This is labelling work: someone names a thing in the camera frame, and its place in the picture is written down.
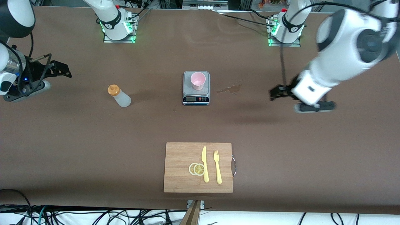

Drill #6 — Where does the translucent sauce bottle orange cap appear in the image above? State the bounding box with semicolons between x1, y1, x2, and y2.
107;84;132;108

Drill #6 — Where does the pink plastic cup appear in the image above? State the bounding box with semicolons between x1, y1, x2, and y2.
191;72;206;91

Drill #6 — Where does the brown table cover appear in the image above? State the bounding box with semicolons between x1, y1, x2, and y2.
0;6;400;214

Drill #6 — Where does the silver digital kitchen scale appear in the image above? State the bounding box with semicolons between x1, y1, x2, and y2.
182;71;210;106

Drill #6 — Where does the colourful small items pile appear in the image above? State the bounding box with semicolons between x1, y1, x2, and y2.
258;0;283;8

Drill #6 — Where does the yellow plastic fork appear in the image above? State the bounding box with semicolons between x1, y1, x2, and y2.
213;150;222;184

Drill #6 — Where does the yellow plastic knife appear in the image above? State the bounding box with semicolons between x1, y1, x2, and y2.
202;146;209;183

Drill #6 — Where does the bamboo cutting board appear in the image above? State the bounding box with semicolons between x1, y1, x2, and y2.
163;142;233;193

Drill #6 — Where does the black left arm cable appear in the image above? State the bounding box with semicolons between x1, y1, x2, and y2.
279;2;375;91

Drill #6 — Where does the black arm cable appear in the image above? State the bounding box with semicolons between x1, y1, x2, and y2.
279;2;375;91
11;31;52;91

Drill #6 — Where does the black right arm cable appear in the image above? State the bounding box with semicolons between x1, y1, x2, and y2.
11;31;52;91

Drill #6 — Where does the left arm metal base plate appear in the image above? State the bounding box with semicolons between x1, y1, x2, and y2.
268;17;301;47

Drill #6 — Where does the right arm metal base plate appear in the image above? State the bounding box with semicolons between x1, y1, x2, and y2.
103;14;138;43

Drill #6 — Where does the short black table cable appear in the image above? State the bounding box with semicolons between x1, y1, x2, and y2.
248;9;276;22

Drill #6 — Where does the long black table cable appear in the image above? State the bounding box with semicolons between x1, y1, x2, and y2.
216;12;275;28

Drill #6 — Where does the black looped floor cable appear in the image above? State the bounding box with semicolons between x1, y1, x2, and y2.
0;189;32;219

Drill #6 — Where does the teal floor cable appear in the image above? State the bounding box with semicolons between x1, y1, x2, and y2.
37;206;47;225

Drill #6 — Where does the wooden post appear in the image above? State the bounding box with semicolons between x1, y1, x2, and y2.
180;200;201;225

